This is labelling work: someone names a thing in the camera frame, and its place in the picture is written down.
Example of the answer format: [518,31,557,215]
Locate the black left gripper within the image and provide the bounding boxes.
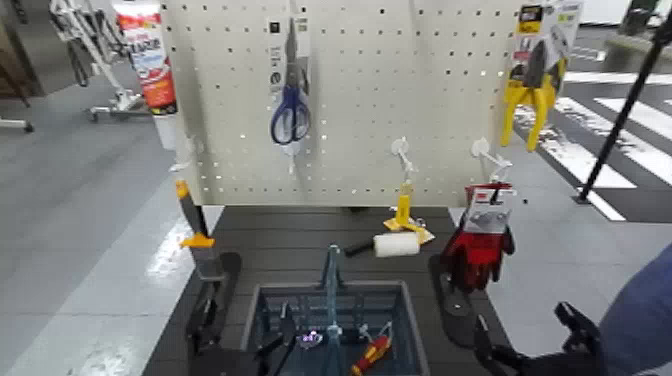
[188,283,299,376]

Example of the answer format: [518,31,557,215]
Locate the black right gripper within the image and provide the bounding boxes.
[473,301,605,376]

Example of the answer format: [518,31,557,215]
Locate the red gloves with card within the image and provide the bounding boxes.
[439,182,518,294]

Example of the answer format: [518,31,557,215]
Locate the blue grey plastic crate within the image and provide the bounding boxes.
[240,243,432,376]

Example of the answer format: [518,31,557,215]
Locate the black oval pegboard foot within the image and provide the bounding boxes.
[427,254,480,349]
[186,251,244,349]

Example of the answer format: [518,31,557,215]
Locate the small shiny metal item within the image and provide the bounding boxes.
[298,329,325,351]

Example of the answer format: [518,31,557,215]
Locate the orange black bar clamp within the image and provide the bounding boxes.
[174,179,226,282]

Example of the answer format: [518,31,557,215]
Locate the red yellow screwdriver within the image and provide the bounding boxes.
[350,334,394,376]

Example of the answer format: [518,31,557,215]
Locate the white paint roller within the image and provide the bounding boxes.
[343,230,422,260]

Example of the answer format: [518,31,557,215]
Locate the white pegboard hook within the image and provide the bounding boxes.
[280,141,305,176]
[168,135,205,173]
[470,137,515,183]
[389,136,419,182]

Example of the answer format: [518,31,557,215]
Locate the blue scissors in package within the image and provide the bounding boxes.
[266,14,314,147]

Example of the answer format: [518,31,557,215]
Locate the black tripod pole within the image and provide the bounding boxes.
[572,15,672,206]

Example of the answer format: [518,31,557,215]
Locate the yellow pliers in package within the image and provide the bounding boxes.
[498,0,584,153]

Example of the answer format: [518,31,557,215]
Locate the white wheeled stand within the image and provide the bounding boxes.
[48,0,151,123]

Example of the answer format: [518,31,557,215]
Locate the beige metal pegboard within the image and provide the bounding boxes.
[159,0,526,208]

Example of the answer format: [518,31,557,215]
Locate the red white sealant tube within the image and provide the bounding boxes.
[112,0,180,151]

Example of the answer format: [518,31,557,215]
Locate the white stand leg with wheel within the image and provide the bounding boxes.
[0,116,36,134]

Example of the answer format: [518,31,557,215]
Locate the grey background block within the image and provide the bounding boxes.
[600,32,672,75]

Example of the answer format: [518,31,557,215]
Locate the brown wooden cabinet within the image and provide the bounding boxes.
[0,0,44,98]

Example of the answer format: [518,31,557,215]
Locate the yellow handled scraper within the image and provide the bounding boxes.
[382,179,437,246]

